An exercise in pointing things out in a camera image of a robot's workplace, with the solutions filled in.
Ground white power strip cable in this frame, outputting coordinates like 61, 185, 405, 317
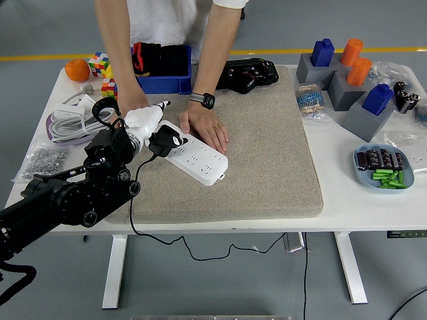
49, 90, 116, 143

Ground black foam stack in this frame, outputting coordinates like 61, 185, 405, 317
159, 44, 188, 77

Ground white rectangular box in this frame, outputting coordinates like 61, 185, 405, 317
52, 102, 84, 118

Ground black hanging cable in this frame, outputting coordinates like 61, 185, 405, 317
302, 232, 308, 320

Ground white table leg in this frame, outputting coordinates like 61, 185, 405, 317
333, 231, 369, 305
101, 234, 128, 310

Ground black red cloth bundle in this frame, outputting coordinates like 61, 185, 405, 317
131, 42, 161, 77

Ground grey holder block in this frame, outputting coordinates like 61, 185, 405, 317
340, 98, 396, 143
332, 55, 354, 83
328, 71, 376, 112
296, 52, 338, 90

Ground white square panel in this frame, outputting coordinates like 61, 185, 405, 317
75, 93, 98, 108

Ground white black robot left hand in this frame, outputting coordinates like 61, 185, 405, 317
123, 100, 189, 149

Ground grey-brown mat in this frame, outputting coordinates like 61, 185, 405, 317
105, 65, 324, 225

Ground black plug adapter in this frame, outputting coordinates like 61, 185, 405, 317
147, 123, 183, 157

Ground table control panel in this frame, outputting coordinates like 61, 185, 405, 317
386, 229, 427, 239

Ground blue plastic bin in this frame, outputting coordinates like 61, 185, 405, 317
131, 45, 193, 95

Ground person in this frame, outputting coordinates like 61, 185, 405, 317
125, 0, 250, 65

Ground black floor cable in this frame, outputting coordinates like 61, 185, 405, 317
389, 288, 427, 320

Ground orange fruit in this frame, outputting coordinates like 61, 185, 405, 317
64, 59, 91, 83

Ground person's right hand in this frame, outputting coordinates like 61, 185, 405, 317
117, 91, 150, 118

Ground silver metal box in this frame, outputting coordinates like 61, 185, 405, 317
282, 232, 311, 253

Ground blue block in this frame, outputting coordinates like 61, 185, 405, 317
310, 38, 336, 67
362, 83, 394, 117

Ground colourful puzzle cube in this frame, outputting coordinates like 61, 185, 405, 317
87, 51, 111, 79
100, 78, 118, 100

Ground bag of resistors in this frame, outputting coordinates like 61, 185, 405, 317
295, 81, 331, 123

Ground clear plastic bag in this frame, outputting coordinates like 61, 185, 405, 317
382, 130, 427, 151

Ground white power strip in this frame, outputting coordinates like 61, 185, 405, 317
159, 120, 230, 187

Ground clear bag of small parts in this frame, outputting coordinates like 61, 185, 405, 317
366, 60, 418, 94

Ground black machine part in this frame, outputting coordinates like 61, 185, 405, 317
216, 57, 280, 95

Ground orange cylinder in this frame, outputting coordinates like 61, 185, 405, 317
340, 38, 364, 67
346, 57, 372, 87

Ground person's left hand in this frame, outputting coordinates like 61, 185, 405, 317
179, 103, 230, 154

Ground bag of metal screws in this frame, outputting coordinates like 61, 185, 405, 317
11, 141, 71, 183

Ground thin black plug cord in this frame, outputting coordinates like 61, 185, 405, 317
128, 153, 288, 261

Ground bag of blue parts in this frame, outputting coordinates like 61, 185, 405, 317
413, 99, 427, 129

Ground light blue plate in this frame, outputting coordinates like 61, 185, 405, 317
352, 143, 415, 195

